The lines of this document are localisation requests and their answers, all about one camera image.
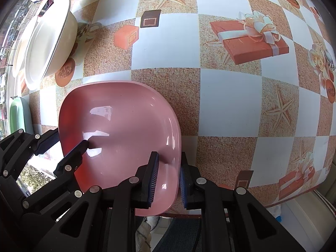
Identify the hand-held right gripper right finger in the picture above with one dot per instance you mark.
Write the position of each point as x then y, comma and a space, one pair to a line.
184, 189

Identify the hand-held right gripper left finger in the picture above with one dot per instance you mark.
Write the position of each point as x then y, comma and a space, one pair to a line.
155, 178

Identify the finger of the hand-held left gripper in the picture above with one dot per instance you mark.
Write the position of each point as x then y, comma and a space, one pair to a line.
49, 139
76, 152

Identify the pink plate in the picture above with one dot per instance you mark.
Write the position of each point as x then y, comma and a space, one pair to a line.
118, 126

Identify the green plate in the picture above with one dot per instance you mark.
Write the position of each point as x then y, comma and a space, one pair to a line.
18, 115

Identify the dark chair seat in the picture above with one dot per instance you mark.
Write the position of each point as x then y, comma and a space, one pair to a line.
181, 236

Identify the white cloth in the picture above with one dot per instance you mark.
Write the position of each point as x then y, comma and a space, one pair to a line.
143, 237

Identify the large white bowl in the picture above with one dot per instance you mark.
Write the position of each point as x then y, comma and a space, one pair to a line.
50, 44

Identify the printed checkered tablecloth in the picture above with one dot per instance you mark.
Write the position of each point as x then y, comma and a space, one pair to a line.
223, 97

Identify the white cabinet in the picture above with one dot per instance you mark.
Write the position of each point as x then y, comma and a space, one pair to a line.
307, 215

